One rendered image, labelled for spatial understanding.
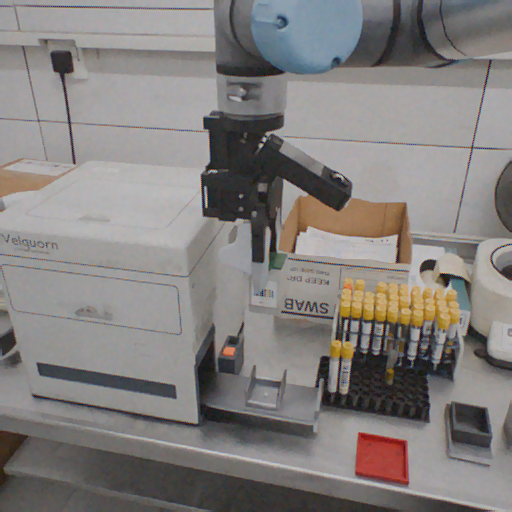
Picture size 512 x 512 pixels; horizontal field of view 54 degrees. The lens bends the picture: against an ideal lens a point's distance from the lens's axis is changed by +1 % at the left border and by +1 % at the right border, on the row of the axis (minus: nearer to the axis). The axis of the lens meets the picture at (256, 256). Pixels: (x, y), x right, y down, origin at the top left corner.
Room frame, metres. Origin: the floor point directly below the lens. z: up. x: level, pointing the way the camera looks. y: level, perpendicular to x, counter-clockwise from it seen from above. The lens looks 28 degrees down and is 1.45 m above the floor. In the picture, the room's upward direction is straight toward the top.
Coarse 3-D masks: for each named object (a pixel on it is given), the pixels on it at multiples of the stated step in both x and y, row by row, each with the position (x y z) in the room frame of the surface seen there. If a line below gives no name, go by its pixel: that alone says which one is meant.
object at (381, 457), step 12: (360, 432) 0.51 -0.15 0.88; (360, 444) 0.50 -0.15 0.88; (372, 444) 0.50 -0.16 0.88; (384, 444) 0.50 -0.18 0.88; (396, 444) 0.50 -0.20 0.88; (360, 456) 0.48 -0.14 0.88; (372, 456) 0.48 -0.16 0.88; (384, 456) 0.48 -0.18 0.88; (396, 456) 0.48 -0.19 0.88; (360, 468) 0.46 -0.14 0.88; (372, 468) 0.46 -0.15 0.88; (384, 468) 0.46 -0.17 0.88; (396, 468) 0.46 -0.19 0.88; (408, 468) 0.45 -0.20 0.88; (396, 480) 0.44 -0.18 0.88; (408, 480) 0.44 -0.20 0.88
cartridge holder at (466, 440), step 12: (456, 408) 0.54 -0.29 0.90; (468, 408) 0.54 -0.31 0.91; (480, 408) 0.53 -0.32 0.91; (456, 420) 0.53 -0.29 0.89; (468, 420) 0.53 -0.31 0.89; (480, 420) 0.53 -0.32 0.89; (456, 432) 0.49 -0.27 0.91; (468, 432) 0.49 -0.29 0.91; (480, 432) 0.49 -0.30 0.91; (456, 444) 0.49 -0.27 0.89; (468, 444) 0.49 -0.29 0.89; (480, 444) 0.49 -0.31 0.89; (456, 456) 0.48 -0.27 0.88; (468, 456) 0.47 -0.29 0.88; (480, 456) 0.47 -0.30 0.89
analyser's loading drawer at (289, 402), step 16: (208, 384) 0.58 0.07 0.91; (224, 384) 0.58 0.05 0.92; (240, 384) 0.58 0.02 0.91; (256, 384) 0.58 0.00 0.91; (272, 384) 0.58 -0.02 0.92; (288, 384) 0.58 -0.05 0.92; (320, 384) 0.56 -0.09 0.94; (208, 400) 0.54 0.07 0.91; (224, 400) 0.54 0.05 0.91; (240, 400) 0.54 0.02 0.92; (256, 400) 0.54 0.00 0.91; (272, 400) 0.54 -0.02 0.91; (288, 400) 0.54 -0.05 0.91; (304, 400) 0.54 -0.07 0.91; (320, 400) 0.52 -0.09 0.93; (272, 416) 0.52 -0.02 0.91; (288, 416) 0.51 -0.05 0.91; (304, 416) 0.51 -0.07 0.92
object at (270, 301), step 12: (276, 276) 0.53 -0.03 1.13; (252, 288) 0.53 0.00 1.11; (264, 288) 0.53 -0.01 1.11; (276, 288) 0.53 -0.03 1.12; (252, 300) 0.53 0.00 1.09; (264, 300) 0.53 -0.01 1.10; (276, 300) 0.53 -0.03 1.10; (252, 312) 0.53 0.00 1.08; (264, 312) 0.53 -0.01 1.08; (276, 312) 0.53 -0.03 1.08
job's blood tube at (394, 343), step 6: (390, 342) 0.60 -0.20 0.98; (396, 342) 0.60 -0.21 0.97; (390, 348) 0.60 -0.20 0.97; (396, 348) 0.59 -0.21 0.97; (390, 354) 0.59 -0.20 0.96; (396, 354) 0.59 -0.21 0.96; (390, 360) 0.59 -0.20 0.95; (396, 360) 0.59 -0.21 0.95; (390, 366) 0.59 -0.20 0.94; (390, 372) 0.59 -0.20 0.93; (390, 378) 0.59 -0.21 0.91; (390, 384) 0.59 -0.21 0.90
